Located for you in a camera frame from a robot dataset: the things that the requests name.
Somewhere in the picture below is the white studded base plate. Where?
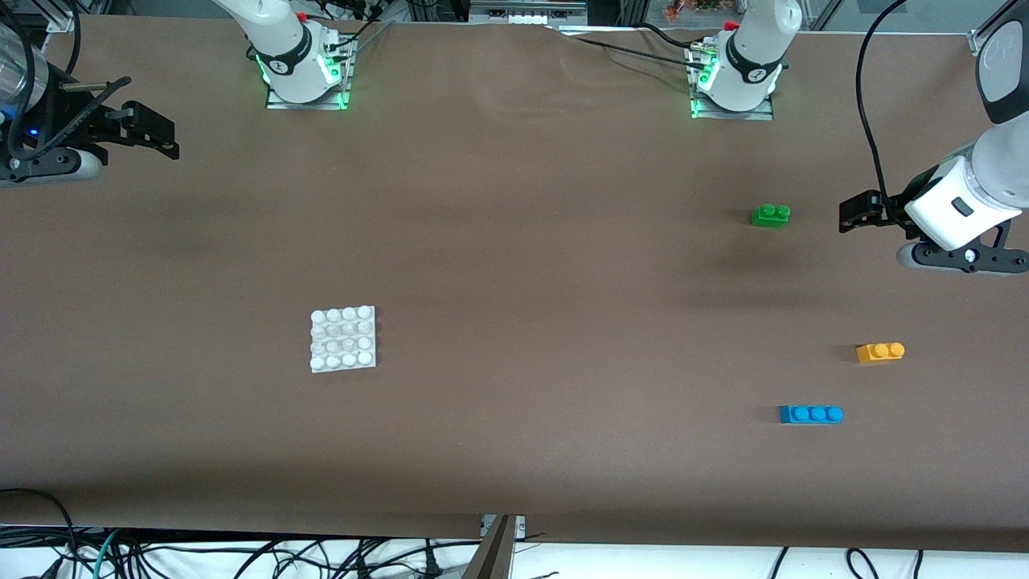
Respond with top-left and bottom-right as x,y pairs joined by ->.
310,305 -> 377,374

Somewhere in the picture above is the blue three-stud block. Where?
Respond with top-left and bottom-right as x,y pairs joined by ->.
778,404 -> 845,425

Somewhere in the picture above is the brown table cover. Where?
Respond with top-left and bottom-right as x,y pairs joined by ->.
0,14 -> 1029,556

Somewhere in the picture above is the white power strip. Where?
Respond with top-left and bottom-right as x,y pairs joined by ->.
469,0 -> 589,27

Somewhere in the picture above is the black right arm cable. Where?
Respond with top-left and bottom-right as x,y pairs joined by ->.
0,0 -> 83,155

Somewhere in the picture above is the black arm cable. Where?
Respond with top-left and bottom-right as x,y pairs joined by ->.
0,0 -> 83,155
856,0 -> 933,211

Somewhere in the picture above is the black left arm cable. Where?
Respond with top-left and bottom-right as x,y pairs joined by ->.
856,0 -> 933,211

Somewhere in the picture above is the black base cable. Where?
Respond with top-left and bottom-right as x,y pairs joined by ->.
331,18 -> 395,61
572,35 -> 699,65
633,22 -> 707,49

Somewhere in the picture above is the black looped floor cable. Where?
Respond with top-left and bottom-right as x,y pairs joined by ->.
0,488 -> 79,579

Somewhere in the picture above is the teal floor cable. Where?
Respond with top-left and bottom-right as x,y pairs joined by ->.
91,529 -> 121,579

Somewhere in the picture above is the aluminium frame post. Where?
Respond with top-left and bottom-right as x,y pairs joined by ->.
462,515 -> 527,579

